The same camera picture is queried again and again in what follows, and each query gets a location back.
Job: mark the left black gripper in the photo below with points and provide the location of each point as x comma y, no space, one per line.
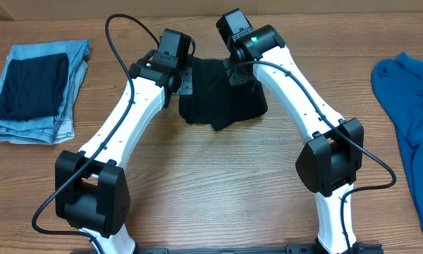
186,82

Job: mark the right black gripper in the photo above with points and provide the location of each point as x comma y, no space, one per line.
234,77

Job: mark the black t-shirt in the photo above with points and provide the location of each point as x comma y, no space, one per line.
216,101

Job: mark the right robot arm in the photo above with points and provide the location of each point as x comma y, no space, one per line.
328,163

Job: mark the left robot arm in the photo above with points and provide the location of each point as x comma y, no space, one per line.
93,192

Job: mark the folded light blue jeans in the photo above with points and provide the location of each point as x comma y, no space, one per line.
53,129

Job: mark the folded dark navy shirt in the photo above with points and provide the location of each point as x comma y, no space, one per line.
33,88

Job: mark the blue t-shirt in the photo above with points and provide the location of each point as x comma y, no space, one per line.
398,86

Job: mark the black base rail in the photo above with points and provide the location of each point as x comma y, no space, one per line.
304,248

